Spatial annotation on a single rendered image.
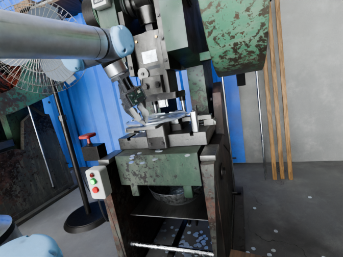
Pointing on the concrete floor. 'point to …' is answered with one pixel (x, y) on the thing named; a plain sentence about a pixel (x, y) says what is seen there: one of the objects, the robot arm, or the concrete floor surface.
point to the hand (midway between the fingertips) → (144, 122)
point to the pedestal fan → (62, 74)
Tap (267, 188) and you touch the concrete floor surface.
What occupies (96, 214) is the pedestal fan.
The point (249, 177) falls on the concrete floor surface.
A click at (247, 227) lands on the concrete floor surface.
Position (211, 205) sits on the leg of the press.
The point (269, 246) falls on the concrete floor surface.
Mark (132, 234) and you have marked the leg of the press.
